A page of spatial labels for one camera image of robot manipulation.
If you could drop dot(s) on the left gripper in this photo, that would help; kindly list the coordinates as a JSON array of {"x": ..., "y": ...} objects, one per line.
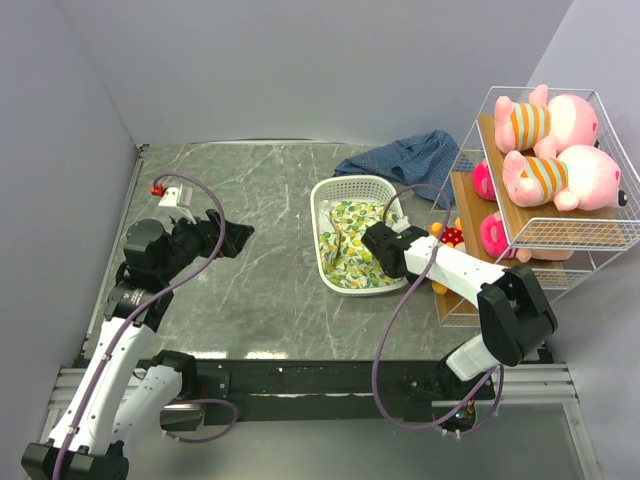
[{"x": 207, "y": 231}]

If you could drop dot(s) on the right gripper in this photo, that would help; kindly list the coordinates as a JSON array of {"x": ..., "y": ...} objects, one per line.
[{"x": 410, "y": 279}]

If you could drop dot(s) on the yellow plush red dotted dress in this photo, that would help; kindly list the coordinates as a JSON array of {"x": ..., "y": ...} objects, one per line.
[{"x": 451, "y": 235}]

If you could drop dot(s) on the black-haired doll pink striped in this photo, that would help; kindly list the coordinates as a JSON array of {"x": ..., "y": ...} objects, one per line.
[{"x": 482, "y": 181}]

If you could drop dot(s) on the pink plush striped shirt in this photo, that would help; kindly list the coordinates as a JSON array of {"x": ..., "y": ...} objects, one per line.
[
  {"x": 581, "y": 177},
  {"x": 546, "y": 125}
]

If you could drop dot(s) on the yellow plush face-down red dress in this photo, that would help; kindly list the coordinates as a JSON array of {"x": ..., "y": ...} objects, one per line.
[{"x": 439, "y": 288}]

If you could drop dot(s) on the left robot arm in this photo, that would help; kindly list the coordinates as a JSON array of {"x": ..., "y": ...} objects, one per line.
[{"x": 104, "y": 420}]

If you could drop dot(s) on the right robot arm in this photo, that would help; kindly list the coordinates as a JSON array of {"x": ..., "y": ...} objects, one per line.
[{"x": 515, "y": 315}]

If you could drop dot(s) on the lemon print cloth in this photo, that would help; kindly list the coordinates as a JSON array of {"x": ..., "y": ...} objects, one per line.
[{"x": 344, "y": 260}]

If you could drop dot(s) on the white plastic basket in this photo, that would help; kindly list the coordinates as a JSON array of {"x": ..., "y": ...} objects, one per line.
[{"x": 357, "y": 188}]

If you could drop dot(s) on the blue checked cloth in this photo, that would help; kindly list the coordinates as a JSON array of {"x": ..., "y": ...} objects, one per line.
[{"x": 418, "y": 159}]

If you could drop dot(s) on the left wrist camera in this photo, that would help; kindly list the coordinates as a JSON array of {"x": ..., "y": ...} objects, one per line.
[{"x": 174, "y": 202}]

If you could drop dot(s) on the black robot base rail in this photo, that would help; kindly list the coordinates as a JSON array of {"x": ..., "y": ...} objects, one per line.
[{"x": 297, "y": 390}]

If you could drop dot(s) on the white wire wooden shelf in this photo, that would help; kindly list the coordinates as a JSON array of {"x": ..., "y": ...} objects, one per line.
[{"x": 596, "y": 237}]

